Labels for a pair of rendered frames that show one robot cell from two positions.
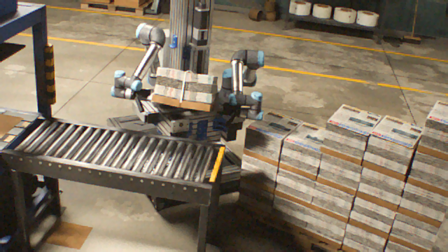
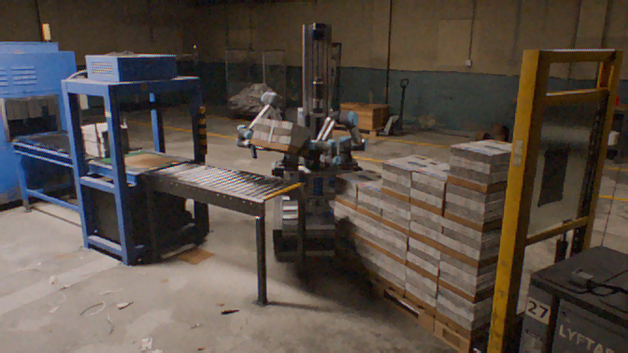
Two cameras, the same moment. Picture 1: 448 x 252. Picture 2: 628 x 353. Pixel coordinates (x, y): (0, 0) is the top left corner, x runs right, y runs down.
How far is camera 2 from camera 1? 1.86 m
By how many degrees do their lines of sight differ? 28
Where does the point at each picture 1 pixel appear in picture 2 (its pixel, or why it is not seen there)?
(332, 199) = (392, 240)
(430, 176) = (462, 208)
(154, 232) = not seen: hidden behind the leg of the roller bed
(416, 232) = (459, 275)
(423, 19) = not seen: outside the picture
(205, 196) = (257, 209)
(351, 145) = (401, 183)
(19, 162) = (150, 180)
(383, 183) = (428, 220)
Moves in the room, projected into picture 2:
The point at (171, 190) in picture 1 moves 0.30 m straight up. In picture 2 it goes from (235, 204) to (234, 163)
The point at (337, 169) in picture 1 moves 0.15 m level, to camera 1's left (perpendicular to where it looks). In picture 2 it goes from (393, 208) to (374, 204)
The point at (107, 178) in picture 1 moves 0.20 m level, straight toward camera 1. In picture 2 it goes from (198, 193) to (185, 202)
